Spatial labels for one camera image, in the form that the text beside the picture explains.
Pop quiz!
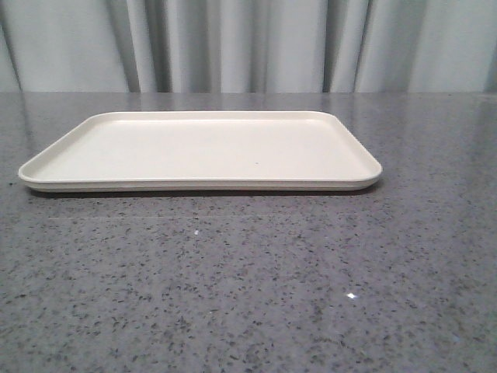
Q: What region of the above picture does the cream rectangular plastic tray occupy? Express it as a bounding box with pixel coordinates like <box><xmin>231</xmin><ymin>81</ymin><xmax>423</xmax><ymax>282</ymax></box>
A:
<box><xmin>18</xmin><ymin>111</ymin><xmax>382</xmax><ymax>193</ymax></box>

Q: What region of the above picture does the grey pleated curtain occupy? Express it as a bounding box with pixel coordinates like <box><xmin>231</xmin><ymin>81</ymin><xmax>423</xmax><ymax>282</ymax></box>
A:
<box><xmin>1</xmin><ymin>1</ymin><xmax>496</xmax><ymax>93</ymax></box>

